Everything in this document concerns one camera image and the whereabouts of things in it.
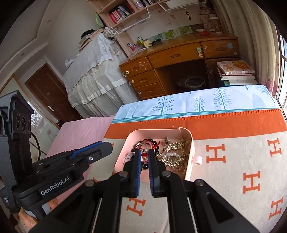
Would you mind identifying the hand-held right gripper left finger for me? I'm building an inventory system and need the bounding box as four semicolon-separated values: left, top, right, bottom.
28;149;144;233

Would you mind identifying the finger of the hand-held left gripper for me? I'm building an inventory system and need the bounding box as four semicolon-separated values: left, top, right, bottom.
67;141;104;160
77;143;114;167

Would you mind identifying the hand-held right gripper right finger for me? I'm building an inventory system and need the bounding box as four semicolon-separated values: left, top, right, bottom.
146;149;260;233

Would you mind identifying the black bead bracelet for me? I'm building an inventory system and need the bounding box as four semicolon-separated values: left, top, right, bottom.
134;139;162;170

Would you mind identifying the red string bracelet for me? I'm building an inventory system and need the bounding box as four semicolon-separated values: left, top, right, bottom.
136;139;162;158

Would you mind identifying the white pearl bracelet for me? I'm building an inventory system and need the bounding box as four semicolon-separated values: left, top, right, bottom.
161;152;182;162

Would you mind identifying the pink plastic tray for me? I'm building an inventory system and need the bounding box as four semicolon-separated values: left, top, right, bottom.
114;127;203;181

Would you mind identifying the gold chain jewelry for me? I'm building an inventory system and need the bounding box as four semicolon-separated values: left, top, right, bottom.
162;137;191;173

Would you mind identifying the person's left hand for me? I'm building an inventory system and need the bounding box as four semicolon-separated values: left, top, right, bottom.
18;197;59;232

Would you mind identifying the pink bed sheet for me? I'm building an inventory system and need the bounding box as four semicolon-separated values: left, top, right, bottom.
31;116;116;203

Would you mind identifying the brown wooden door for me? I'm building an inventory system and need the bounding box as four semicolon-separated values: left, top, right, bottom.
24;62;81;130

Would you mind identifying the white lace furniture cover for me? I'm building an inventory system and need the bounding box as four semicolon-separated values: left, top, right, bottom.
62;27;141;118

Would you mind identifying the tree print bed sheet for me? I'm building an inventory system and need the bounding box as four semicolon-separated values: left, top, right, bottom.
112;84;281;124

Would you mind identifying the dark waste bin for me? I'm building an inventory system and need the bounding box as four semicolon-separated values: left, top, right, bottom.
175;76;207;90

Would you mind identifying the wooden desk with drawers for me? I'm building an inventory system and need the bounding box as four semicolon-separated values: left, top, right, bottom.
118;33;240;102

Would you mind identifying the stack of books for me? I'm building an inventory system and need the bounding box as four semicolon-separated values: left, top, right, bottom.
216;60;259;87

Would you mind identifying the wooden bookshelf with books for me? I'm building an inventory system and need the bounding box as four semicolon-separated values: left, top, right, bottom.
87;0;216;57

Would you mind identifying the metal window grille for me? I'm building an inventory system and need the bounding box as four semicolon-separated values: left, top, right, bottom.
275;29;287;113

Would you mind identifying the cream curtain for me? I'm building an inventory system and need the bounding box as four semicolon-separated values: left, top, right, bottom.
210;0;281;97

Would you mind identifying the white wire hanging basket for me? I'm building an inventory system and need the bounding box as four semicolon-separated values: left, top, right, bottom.
156;0;208;11
110;6;151;34

